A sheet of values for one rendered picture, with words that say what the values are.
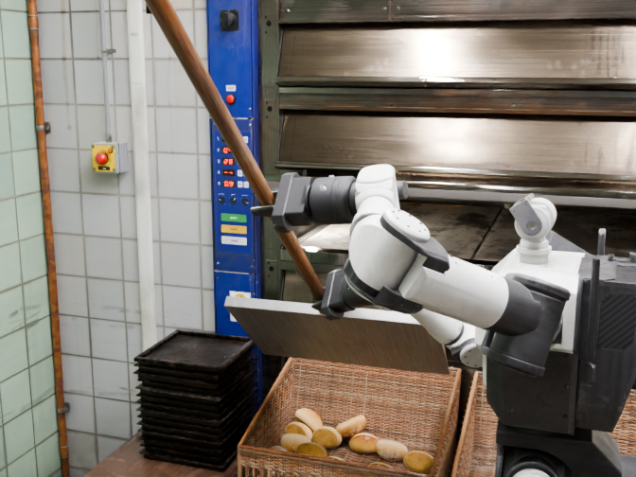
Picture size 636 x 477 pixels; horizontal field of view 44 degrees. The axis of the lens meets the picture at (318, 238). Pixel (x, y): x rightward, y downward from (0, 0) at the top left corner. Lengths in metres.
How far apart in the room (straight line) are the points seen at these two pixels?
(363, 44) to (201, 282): 0.97
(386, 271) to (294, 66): 1.41
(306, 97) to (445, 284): 1.41
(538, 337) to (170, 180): 1.68
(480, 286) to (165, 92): 1.69
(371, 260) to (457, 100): 1.27
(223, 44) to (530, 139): 0.98
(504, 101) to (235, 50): 0.84
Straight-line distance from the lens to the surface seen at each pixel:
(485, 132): 2.40
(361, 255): 1.19
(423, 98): 2.41
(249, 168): 1.42
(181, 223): 2.73
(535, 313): 1.30
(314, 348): 2.24
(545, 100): 2.37
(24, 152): 2.92
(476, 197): 2.26
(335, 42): 2.49
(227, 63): 2.56
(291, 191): 1.50
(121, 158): 2.76
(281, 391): 2.55
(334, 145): 2.48
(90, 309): 3.01
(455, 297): 1.20
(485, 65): 2.37
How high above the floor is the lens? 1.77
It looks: 12 degrees down
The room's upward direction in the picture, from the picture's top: straight up
